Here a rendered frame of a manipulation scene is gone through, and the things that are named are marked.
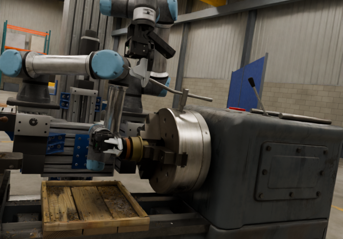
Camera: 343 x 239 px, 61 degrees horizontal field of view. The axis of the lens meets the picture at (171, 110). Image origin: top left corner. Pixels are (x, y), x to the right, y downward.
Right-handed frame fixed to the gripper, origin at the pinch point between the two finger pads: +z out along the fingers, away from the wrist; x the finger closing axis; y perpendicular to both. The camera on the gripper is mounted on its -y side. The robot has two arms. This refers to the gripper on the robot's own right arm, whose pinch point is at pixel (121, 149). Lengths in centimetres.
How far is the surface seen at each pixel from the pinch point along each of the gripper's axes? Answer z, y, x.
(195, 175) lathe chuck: 11.4, -23.0, -5.3
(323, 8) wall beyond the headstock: -697, -902, 416
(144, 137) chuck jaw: -3.7, -8.7, 4.1
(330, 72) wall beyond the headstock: -631, -911, 178
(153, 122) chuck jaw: -6.7, -12.7, 9.2
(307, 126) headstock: 17, -65, 16
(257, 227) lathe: 18, -48, -22
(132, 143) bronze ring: 0.1, -3.5, 2.4
